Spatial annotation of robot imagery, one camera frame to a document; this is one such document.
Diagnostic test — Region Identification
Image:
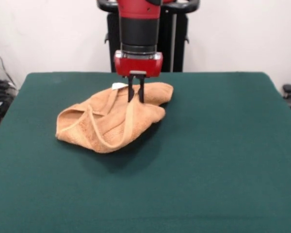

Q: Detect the orange terry towel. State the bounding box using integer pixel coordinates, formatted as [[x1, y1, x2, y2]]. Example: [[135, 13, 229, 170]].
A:
[[55, 82, 174, 154]]

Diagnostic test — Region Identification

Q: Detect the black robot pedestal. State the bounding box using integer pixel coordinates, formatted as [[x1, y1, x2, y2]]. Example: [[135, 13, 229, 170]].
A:
[[97, 0, 201, 73]]

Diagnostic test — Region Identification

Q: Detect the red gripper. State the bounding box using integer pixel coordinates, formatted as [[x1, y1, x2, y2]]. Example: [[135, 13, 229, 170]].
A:
[[114, 50, 164, 103]]

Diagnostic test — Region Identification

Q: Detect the grey cable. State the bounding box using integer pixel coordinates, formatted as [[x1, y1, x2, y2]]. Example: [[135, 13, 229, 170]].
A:
[[0, 45, 17, 88]]

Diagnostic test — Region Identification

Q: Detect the dark green table cloth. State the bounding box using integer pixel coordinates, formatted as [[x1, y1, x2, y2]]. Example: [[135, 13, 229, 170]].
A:
[[0, 71, 291, 233]]

